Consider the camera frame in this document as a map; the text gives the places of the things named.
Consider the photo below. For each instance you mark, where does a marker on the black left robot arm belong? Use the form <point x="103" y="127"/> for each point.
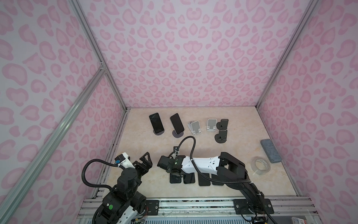
<point x="123" y="202"/>

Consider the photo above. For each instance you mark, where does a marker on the black round stand front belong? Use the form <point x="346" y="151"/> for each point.
<point x="221" y="137"/>

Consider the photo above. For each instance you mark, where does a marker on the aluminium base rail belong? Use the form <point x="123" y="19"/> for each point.
<point x="192" y="203"/>

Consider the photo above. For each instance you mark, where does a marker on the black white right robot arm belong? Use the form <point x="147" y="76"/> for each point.
<point x="220" y="170"/>

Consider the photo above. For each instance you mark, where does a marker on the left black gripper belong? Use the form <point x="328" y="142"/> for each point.
<point x="142" y="164"/>

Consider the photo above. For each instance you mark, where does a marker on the grey round stand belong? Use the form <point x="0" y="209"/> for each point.
<point x="159" y="131"/>
<point x="177" y="135"/>

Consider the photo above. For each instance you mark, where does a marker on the silver folding phone stand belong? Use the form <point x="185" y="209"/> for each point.
<point x="211" y="125"/>

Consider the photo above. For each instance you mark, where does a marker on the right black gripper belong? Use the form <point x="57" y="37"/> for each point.
<point x="162" y="162"/>

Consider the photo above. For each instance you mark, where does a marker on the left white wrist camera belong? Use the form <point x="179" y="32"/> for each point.
<point x="123" y="161"/>

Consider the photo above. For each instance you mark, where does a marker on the grey felt pad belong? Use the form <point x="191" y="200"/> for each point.
<point x="271" y="151"/>

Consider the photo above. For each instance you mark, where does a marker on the purple edged black phone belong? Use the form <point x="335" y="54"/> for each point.
<point x="217" y="183"/>

